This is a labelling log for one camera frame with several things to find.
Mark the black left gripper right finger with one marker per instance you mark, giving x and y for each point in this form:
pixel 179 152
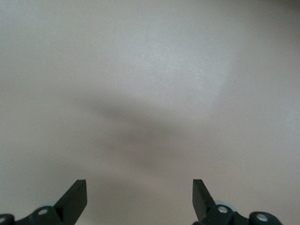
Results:
pixel 204 206

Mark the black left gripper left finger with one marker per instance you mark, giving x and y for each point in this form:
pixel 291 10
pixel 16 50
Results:
pixel 68 208

